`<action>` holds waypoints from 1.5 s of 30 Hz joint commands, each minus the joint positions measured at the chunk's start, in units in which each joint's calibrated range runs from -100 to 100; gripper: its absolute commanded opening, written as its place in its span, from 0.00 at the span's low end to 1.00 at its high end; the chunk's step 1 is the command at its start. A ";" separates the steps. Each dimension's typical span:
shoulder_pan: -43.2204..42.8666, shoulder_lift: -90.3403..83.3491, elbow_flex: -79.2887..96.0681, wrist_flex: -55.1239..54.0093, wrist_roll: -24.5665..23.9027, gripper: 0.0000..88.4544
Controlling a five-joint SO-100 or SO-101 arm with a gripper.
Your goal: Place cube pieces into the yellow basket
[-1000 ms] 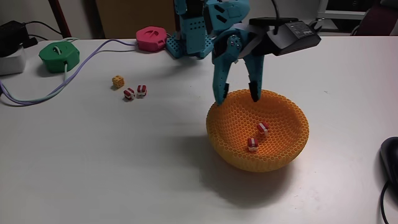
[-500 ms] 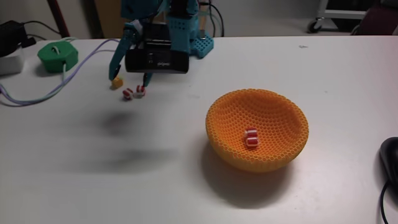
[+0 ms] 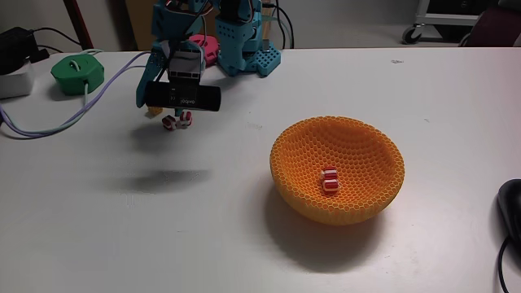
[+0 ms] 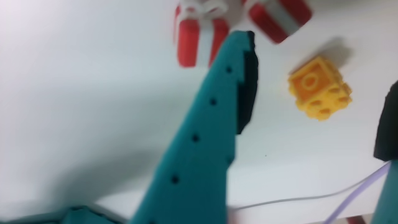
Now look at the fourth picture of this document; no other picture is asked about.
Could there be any red white striped cube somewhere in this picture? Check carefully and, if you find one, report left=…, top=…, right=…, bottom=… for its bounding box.
left=242, top=0, right=313, bottom=44
left=173, top=0, right=231, bottom=68

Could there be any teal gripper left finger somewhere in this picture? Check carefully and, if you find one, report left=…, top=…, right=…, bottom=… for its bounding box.
left=129, top=30, right=259, bottom=224

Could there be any purple cable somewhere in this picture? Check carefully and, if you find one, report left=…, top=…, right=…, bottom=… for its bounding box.
left=228, top=164, right=391, bottom=213
left=323, top=161, right=392, bottom=224

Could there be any yellow brick cube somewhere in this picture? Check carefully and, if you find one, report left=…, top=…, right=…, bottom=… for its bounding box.
left=287, top=55, right=354, bottom=121

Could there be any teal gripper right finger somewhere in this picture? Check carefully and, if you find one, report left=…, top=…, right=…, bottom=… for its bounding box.
left=371, top=80, right=398, bottom=224

